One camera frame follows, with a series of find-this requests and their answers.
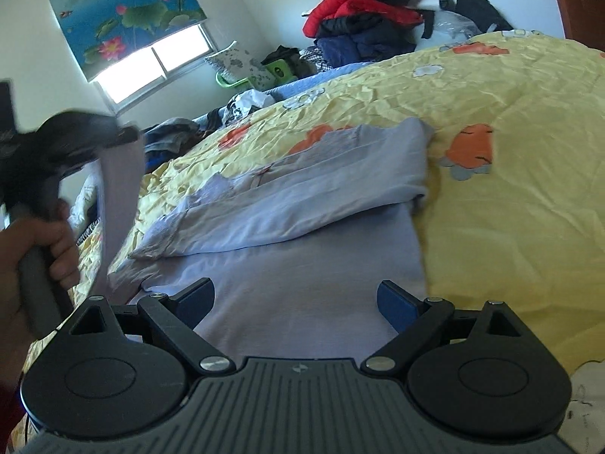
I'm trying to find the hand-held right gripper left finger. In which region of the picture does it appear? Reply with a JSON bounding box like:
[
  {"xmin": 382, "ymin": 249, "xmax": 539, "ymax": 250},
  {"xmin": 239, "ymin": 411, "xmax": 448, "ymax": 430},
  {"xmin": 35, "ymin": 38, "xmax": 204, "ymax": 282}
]
[{"xmin": 66, "ymin": 278, "xmax": 236, "ymax": 375}]

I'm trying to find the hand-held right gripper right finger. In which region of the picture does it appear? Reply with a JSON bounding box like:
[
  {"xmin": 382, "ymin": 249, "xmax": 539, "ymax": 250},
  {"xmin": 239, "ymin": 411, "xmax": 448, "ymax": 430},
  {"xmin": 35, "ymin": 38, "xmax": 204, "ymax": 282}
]
[{"xmin": 361, "ymin": 280, "xmax": 537, "ymax": 374}]

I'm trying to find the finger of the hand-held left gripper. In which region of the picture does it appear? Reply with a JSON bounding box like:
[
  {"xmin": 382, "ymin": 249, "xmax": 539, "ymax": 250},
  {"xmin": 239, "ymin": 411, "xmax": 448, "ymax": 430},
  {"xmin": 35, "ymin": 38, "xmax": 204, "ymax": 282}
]
[{"xmin": 116, "ymin": 124, "xmax": 143, "ymax": 147}]

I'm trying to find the lavender shirt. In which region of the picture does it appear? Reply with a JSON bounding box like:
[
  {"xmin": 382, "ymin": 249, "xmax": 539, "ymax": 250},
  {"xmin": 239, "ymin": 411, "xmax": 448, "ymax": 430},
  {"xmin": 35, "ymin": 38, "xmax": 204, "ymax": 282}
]
[{"xmin": 92, "ymin": 117, "xmax": 436, "ymax": 361}]

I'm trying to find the pile of dark clothes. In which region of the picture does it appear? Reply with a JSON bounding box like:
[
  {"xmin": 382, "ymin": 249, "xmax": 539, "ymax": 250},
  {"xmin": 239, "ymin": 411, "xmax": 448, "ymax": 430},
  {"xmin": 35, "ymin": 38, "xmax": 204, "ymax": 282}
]
[{"xmin": 141, "ymin": 117, "xmax": 209, "ymax": 174}]

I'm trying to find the person's left hand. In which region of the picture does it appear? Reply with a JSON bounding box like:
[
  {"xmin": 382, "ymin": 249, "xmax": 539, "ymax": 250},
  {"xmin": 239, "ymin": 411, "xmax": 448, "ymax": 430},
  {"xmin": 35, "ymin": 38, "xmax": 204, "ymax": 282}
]
[{"xmin": 0, "ymin": 199, "xmax": 81, "ymax": 341}]

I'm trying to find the white patterned quilt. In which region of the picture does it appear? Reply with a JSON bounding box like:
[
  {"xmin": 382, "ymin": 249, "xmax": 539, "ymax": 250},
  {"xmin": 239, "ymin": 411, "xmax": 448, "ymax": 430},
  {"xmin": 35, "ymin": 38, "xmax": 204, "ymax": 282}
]
[{"xmin": 67, "ymin": 170, "xmax": 103, "ymax": 243}]

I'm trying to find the window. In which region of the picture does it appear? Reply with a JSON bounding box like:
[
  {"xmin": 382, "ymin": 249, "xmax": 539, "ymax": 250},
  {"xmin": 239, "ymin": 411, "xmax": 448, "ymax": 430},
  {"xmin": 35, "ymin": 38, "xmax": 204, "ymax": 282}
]
[{"xmin": 95, "ymin": 23, "xmax": 219, "ymax": 114}]

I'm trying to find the green plastic chair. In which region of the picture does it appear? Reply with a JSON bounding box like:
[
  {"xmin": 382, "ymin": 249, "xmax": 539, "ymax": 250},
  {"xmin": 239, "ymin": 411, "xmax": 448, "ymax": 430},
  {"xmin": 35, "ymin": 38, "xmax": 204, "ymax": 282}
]
[{"xmin": 216, "ymin": 68, "xmax": 266, "ymax": 92}]

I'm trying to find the black and white printed cloth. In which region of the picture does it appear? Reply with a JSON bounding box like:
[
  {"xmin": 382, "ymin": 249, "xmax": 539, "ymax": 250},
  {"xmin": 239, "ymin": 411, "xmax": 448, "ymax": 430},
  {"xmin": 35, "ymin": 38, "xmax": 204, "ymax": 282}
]
[{"xmin": 208, "ymin": 90, "xmax": 278, "ymax": 127}]

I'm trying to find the lotus print roller blind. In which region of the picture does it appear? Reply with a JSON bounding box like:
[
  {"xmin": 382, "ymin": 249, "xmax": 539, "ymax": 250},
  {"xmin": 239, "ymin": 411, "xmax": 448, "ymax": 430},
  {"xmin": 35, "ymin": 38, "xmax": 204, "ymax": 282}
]
[{"xmin": 44, "ymin": 0, "xmax": 209, "ymax": 83}]

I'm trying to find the grey floral cushion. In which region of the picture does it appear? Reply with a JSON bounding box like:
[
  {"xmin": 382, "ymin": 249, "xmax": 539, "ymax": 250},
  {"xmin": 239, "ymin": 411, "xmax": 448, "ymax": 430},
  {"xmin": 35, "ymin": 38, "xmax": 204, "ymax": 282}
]
[{"xmin": 204, "ymin": 42, "xmax": 266, "ymax": 87}]

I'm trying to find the yellow printed blanket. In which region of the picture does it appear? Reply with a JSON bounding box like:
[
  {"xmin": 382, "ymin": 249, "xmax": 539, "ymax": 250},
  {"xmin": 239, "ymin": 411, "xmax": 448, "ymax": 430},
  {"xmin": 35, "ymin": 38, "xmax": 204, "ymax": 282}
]
[{"xmin": 21, "ymin": 31, "xmax": 605, "ymax": 454}]

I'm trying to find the green bag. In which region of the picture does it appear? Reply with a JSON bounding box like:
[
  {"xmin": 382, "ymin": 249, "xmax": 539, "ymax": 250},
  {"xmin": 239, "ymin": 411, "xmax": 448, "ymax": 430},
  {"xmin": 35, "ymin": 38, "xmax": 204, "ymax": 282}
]
[{"xmin": 261, "ymin": 59, "xmax": 297, "ymax": 82}]

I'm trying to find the blue bed sheet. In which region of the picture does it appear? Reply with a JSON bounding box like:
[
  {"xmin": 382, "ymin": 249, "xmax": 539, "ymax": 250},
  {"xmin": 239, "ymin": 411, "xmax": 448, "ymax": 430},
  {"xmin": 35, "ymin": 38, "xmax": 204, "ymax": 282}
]
[{"xmin": 194, "ymin": 61, "xmax": 375, "ymax": 124}]

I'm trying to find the checked cloth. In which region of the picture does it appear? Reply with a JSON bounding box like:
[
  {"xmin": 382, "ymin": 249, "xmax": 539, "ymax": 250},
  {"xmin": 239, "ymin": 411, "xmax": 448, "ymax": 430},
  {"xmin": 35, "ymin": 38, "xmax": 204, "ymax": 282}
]
[{"xmin": 298, "ymin": 47, "xmax": 332, "ymax": 75}]

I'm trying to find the navy jacket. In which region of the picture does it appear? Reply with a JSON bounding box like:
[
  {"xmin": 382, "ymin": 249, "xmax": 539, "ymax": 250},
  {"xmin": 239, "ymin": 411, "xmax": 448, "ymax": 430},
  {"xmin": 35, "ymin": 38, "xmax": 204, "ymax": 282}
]
[{"xmin": 314, "ymin": 13, "xmax": 422, "ymax": 64}]

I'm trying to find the red jacket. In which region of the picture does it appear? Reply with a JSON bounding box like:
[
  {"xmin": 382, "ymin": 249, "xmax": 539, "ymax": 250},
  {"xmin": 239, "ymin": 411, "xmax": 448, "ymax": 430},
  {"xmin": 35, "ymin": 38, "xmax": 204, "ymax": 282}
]
[{"xmin": 302, "ymin": 0, "xmax": 424, "ymax": 39}]

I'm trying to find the clear plastic bag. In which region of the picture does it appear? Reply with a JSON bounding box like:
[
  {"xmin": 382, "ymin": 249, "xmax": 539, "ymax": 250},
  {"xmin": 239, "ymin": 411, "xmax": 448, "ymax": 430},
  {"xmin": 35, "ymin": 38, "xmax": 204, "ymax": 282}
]
[{"xmin": 429, "ymin": 8, "xmax": 484, "ymax": 50}]

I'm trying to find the black bag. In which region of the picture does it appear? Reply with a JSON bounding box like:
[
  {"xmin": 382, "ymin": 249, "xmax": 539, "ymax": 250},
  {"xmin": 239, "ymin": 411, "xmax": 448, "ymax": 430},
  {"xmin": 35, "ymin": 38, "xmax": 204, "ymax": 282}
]
[{"xmin": 455, "ymin": 0, "xmax": 514, "ymax": 36}]

